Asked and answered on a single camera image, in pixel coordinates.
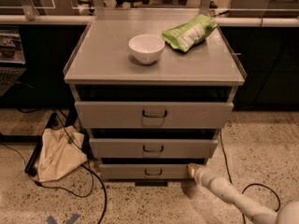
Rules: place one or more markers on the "green snack bag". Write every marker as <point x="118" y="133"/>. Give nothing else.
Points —
<point x="189" y="34"/>

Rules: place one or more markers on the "grey metal drawer cabinet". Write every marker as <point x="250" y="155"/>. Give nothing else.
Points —
<point x="103" y="70"/>

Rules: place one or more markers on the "padded gripper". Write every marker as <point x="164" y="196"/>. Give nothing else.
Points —
<point x="202" y="174"/>

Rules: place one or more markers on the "white horizontal rail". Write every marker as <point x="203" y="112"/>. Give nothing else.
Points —
<point x="83" y="20"/>

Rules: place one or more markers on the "white ceramic bowl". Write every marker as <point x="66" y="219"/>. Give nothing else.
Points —
<point x="146" y="49"/>

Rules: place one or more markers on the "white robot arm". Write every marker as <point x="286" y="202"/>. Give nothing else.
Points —
<point x="224" y="190"/>

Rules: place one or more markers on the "cream cloth tote bag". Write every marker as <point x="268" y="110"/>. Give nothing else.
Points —
<point x="60" y="154"/>

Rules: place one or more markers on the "black laptop computer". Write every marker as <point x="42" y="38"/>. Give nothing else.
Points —
<point x="12" y="59"/>

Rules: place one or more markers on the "grey top drawer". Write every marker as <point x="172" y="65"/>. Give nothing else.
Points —
<point x="169" y="115"/>

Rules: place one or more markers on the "grey middle drawer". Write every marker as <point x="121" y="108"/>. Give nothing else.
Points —
<point x="152" y="148"/>

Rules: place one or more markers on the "grey bottom drawer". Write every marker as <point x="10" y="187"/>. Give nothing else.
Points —
<point x="144" y="171"/>

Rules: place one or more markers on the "grey drawer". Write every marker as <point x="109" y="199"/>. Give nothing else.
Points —
<point x="152" y="148"/>
<point x="144" y="171"/>
<point x="169" y="115"/>

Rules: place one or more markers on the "black table leg base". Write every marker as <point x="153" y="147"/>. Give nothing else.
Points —
<point x="25" y="139"/>

